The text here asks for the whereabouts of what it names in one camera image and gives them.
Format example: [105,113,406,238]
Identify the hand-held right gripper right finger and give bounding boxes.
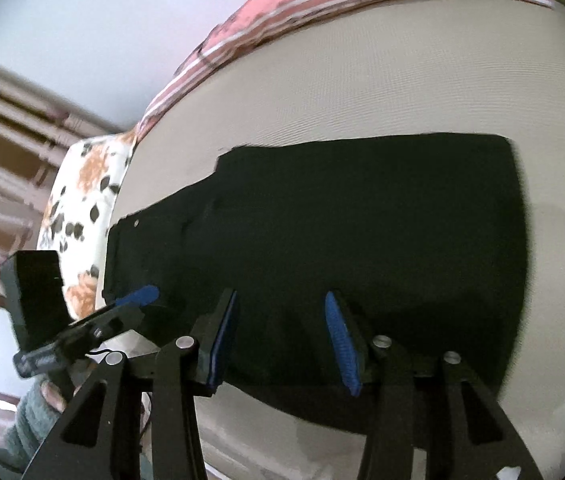
[325,291,545,480]

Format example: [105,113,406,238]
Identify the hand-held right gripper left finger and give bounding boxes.
[22,289,238,480]

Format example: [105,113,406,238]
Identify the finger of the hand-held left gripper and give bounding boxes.
[70,305,146,347]
[105,285,160,317]

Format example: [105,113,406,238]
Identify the black pants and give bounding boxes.
[101,132,530,438]

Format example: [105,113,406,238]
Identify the person's left hand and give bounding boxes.
[37,377,83,411]

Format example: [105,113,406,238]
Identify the white floral pillow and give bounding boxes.
[36,132,138,323]

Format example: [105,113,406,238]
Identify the beige curtain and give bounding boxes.
[0,52,130,311]

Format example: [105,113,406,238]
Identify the beige bed mattress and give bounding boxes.
[112,0,565,480]

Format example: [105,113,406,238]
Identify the pink striped tree-print pillow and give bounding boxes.
[135,0,558,146]

